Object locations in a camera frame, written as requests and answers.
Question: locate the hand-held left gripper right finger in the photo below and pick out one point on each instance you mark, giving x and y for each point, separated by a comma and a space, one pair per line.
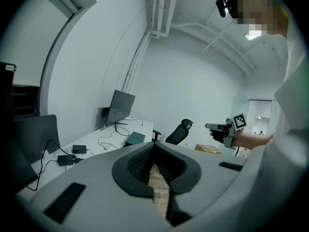
207, 175

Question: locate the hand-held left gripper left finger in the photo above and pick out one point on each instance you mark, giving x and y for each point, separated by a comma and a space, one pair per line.
91, 202

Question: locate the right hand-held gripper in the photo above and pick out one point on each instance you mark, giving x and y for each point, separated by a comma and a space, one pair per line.
229, 134

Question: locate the person's right forearm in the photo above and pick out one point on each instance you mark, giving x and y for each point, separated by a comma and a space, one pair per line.
251, 140

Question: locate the brown cardboard box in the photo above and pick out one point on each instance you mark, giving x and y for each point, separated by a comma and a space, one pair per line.
243, 152
207, 149

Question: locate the dark green box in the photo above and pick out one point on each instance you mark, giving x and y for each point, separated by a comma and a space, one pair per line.
135, 139

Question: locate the person's right hand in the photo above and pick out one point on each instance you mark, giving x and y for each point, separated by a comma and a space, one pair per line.
211, 134

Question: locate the black office chair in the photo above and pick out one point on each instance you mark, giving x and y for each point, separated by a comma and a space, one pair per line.
177, 134

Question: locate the black power adapter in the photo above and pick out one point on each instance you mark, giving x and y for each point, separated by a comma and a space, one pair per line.
65, 160
79, 149

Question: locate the white desk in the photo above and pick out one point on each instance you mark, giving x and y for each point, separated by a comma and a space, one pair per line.
96, 139

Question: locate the person's white shirt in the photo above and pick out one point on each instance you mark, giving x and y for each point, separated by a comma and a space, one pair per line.
285, 129

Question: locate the large dark monitor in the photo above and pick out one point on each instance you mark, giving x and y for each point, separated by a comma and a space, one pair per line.
17, 163

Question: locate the grey monitor back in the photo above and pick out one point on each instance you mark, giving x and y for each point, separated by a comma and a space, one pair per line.
36, 134

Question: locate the black monitor on stand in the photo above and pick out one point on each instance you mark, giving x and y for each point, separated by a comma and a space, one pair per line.
120, 107

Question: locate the white ceiling pipes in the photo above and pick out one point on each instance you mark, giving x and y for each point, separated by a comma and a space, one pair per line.
159, 8

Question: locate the person's head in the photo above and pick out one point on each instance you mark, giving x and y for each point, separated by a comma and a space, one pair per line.
260, 6

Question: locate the white window blind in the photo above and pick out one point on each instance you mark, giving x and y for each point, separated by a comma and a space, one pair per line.
36, 37

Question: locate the black head-worn camera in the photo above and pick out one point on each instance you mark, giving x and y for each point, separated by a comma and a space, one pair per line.
222, 6

